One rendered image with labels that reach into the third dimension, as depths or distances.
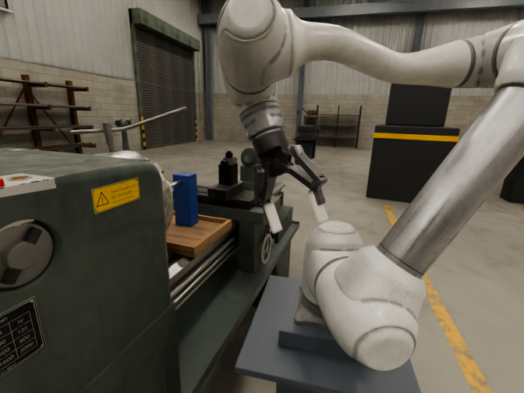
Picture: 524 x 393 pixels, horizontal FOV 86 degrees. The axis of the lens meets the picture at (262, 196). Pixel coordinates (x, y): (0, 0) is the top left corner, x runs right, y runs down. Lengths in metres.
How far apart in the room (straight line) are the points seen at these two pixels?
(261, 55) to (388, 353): 0.54
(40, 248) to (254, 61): 0.43
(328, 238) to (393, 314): 0.25
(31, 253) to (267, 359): 0.58
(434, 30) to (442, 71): 14.75
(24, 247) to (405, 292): 0.62
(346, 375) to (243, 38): 0.76
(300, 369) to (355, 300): 0.30
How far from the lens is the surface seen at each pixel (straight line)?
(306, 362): 0.84
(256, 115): 0.60
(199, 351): 1.16
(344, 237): 0.75
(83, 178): 0.55
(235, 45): 0.46
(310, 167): 0.56
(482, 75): 0.81
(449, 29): 15.67
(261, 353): 0.85
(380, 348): 0.60
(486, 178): 0.63
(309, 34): 0.52
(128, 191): 0.62
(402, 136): 5.16
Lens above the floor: 1.35
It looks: 16 degrees down
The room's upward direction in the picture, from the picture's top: 2 degrees clockwise
